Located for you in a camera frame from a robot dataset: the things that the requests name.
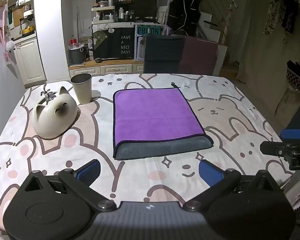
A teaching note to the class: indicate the white cabinet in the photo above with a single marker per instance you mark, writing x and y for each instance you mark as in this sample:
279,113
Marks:
30,60

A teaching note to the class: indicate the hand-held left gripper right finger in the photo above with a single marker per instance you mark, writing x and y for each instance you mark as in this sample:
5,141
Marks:
210,175

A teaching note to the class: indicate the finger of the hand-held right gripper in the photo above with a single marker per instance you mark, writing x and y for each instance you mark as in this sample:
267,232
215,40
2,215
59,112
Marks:
293,133
271,148

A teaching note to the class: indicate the cream cat-shaped ceramic bowl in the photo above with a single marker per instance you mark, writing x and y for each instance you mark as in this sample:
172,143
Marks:
55,120

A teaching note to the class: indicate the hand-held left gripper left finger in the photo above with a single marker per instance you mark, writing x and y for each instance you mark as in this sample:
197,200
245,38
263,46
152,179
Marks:
89,173

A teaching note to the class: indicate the purple and grey towel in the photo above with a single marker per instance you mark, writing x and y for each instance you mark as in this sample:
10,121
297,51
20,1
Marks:
152,115

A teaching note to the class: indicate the metal cup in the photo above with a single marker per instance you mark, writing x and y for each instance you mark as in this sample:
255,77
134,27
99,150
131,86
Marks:
82,90

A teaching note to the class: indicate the green sign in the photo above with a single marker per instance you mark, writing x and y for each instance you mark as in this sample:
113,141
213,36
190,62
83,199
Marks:
148,30

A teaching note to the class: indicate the white shelf rack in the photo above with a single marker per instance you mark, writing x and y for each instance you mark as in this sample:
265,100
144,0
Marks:
103,15

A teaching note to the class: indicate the black hanging jacket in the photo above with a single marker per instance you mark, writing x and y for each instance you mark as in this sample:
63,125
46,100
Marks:
185,10

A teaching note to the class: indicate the metal ornament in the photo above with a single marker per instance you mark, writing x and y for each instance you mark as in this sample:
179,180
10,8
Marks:
48,95

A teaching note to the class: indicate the dark hanging garment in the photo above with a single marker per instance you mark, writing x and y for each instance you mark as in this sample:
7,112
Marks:
290,12

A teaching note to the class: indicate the grey pot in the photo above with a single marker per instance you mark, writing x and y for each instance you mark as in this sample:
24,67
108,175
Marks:
77,55

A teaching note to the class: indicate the black chair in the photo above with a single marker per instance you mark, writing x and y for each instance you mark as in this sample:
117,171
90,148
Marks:
163,52

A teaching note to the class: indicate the wooden counter with drawers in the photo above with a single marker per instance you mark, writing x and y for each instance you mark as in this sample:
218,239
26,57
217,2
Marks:
110,68

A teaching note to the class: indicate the pink ribbon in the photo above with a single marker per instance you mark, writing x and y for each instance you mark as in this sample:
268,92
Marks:
1,27

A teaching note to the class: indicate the yellow pot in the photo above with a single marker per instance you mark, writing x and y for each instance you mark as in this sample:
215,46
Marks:
27,30

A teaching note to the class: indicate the bunny printed tablecloth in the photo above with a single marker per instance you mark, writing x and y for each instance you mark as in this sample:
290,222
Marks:
222,110

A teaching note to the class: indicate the maroon board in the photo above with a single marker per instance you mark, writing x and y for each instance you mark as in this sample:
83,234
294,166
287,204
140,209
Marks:
200,55

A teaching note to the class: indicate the black have a nice day sign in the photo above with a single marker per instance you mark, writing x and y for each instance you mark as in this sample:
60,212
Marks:
115,43

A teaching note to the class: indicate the patterned hanging garment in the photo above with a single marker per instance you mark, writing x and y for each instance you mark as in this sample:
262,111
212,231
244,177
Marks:
273,12

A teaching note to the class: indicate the net basket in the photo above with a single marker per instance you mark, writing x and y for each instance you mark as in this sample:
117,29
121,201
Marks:
298,78

